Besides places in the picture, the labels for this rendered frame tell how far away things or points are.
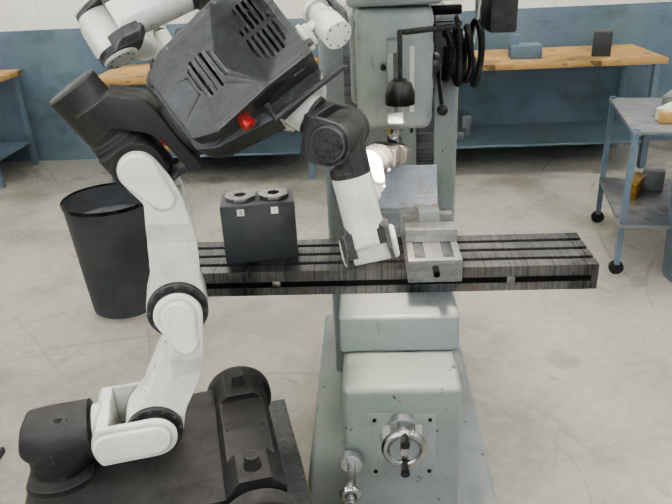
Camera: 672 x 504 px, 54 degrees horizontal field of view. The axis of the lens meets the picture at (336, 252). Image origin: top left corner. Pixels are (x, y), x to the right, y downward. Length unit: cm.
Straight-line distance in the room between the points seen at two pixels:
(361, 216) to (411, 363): 58
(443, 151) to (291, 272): 72
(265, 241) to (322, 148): 69
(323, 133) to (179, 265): 47
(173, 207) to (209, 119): 24
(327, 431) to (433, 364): 69
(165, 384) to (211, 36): 85
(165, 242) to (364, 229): 45
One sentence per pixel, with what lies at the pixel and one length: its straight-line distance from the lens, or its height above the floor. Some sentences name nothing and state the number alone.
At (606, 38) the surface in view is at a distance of 572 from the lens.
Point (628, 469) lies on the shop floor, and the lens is 273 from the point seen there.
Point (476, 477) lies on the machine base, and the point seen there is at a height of 20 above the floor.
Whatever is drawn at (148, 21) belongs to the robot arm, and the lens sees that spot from 150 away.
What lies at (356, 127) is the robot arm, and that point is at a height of 143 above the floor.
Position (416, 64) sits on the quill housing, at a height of 148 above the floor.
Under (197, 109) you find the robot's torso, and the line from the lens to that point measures 134.
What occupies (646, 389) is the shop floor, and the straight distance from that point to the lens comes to 315.
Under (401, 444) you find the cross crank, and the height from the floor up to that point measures 66.
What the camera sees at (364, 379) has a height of 71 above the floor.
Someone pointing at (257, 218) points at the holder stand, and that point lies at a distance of 197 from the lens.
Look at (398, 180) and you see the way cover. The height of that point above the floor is 102.
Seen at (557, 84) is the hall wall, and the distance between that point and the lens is 638.
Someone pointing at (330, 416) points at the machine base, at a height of 20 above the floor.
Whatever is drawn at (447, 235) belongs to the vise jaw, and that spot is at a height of 100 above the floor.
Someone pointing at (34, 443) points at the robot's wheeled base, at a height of 71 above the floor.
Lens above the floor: 178
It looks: 25 degrees down
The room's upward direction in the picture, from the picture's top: 3 degrees counter-clockwise
